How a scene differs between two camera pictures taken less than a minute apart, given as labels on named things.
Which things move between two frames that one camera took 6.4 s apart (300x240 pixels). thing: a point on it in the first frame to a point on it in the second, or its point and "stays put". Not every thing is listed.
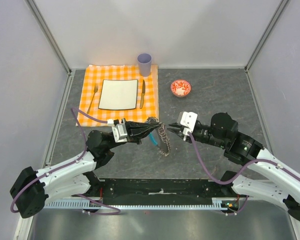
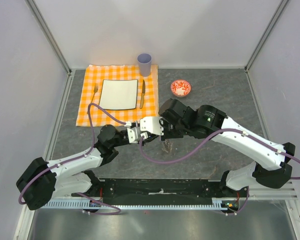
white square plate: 118,94 stays put
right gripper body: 185,136 to 170,132
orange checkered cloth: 147,96 stays put
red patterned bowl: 180,88 stays put
